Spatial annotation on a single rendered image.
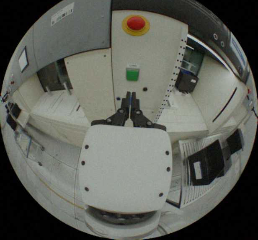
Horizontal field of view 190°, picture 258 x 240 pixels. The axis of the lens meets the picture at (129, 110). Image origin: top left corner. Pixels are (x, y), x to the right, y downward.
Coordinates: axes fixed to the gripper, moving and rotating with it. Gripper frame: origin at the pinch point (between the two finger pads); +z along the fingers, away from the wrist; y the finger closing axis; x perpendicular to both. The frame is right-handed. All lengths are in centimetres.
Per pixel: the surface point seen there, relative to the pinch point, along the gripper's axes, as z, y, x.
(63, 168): -36, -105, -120
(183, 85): 54, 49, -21
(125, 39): 13.0, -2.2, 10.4
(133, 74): 11.4, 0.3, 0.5
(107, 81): 12.5, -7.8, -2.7
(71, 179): -50, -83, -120
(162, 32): 13.0, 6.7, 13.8
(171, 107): 32, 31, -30
